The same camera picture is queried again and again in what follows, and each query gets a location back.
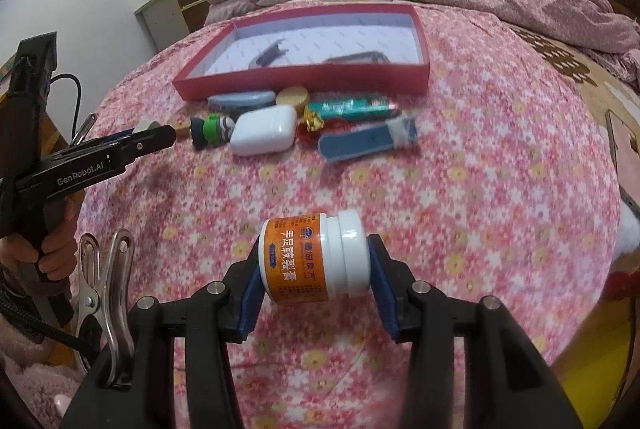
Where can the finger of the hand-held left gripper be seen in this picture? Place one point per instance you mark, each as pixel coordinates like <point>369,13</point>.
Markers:
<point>150,140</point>
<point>117,137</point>

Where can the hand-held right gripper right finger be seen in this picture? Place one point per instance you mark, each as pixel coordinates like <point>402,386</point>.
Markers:
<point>382,294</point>

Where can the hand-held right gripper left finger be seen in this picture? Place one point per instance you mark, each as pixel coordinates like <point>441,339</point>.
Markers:
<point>250,304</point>

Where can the white eraser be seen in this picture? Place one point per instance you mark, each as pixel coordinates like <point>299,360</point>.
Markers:
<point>145,124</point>

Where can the green toy figurine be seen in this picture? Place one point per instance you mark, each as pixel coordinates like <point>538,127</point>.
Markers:
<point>212,129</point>

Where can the white jar with orange label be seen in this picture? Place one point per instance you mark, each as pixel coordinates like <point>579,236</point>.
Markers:
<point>300,259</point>

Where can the blue oval case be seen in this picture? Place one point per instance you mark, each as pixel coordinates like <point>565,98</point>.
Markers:
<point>242,100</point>

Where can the white earbuds case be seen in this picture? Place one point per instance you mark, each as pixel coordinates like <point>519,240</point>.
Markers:
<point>265,129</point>

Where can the red shallow box tray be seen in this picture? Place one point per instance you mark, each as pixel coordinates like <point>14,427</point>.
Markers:
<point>300,81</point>

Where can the red and gold ornament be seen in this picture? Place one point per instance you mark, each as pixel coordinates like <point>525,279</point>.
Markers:
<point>314,123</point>

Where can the teal candy wrapper tube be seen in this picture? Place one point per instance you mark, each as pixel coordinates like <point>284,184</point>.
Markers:
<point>355,107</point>

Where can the person's left hand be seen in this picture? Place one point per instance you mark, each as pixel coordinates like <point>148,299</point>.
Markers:
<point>60,254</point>

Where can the small silver clip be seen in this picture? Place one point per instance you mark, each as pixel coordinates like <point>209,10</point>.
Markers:
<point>86,124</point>

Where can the small pale bookshelf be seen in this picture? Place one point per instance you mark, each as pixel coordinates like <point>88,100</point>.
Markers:
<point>160,16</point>

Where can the pink floral bedsheet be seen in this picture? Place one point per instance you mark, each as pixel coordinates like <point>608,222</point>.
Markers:
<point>475,209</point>

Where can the large silver spring clamp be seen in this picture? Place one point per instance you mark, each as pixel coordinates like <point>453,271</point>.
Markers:
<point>107,299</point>

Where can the grey plastic piece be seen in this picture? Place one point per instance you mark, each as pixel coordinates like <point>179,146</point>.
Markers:
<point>267,55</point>

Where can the gold round cap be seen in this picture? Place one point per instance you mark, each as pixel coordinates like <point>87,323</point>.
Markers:
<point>292,97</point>

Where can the grey metal hinge plate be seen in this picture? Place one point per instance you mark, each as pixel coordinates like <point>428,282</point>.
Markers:
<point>355,58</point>

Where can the smartphone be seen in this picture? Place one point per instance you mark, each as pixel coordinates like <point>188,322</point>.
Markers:
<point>625,149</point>

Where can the brown patterned blanket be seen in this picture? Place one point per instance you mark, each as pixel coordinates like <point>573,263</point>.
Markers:
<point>565,64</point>

